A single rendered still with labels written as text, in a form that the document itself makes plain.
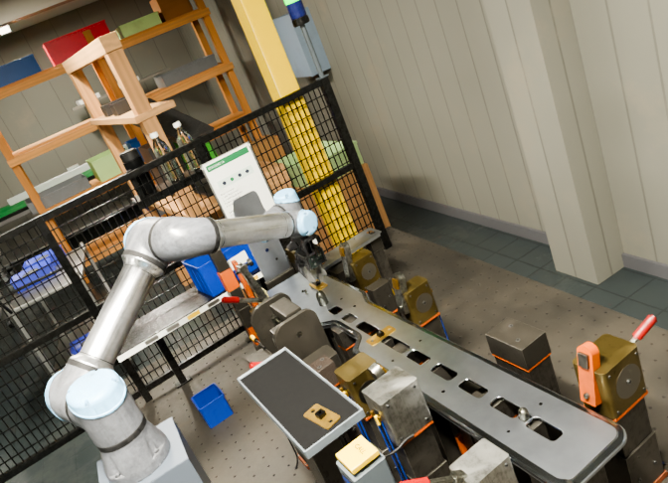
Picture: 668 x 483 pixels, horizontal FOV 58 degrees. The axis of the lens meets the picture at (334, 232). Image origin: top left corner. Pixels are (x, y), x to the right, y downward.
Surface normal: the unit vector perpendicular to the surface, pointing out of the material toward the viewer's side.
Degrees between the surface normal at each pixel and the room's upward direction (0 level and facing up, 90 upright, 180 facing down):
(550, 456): 0
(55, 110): 90
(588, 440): 0
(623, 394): 90
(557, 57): 90
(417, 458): 90
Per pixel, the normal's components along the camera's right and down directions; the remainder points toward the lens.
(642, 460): 0.48, 0.16
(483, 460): -0.36, -0.86
